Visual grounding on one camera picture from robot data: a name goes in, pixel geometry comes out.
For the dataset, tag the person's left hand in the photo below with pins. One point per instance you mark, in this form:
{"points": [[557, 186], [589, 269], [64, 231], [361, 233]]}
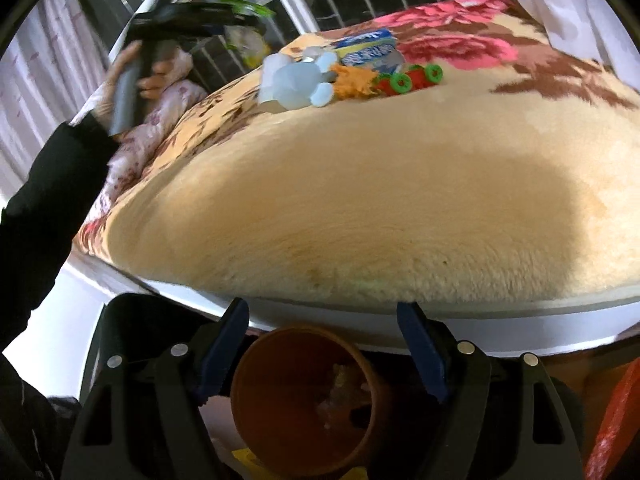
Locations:
{"points": [[167, 77]]}

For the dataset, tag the pale blue plush toy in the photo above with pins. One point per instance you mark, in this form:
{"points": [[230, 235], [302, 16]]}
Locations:
{"points": [[285, 82]]}

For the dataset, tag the white bed frame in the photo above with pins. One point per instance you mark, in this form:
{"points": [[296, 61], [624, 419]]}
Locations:
{"points": [[500, 330]]}

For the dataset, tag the green and white snack packet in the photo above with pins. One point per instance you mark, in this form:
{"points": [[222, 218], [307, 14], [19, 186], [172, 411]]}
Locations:
{"points": [[245, 42]]}

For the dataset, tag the red plastic bag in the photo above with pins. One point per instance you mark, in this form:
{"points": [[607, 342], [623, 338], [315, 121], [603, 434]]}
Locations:
{"points": [[615, 435]]}

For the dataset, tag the blue snack packet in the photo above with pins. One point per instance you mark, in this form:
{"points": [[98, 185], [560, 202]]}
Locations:
{"points": [[367, 52]]}

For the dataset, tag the white sheer curtain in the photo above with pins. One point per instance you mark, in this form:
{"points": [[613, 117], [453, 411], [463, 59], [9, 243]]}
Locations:
{"points": [[565, 5], [40, 85]]}

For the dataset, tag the orange toy piece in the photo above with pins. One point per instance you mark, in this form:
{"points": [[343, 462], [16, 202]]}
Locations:
{"points": [[352, 82]]}

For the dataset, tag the yellow paper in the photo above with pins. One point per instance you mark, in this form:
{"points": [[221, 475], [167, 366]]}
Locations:
{"points": [[250, 460]]}

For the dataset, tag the yellow floral plush blanket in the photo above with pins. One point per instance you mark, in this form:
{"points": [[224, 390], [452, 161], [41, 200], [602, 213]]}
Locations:
{"points": [[350, 210]]}

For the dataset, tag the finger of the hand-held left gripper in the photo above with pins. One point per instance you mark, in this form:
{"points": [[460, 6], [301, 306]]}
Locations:
{"points": [[240, 16]]}

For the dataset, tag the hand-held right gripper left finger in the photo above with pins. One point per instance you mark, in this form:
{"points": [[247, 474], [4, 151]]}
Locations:
{"points": [[225, 352]]}

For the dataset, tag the orange plastic bin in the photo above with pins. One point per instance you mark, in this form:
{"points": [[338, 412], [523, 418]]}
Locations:
{"points": [[280, 410]]}

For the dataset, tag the red toy car green wheels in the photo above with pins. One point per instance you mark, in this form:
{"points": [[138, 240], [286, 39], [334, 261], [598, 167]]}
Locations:
{"points": [[410, 77]]}

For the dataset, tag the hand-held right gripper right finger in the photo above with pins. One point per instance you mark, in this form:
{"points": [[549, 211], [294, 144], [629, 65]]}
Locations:
{"points": [[422, 355]]}

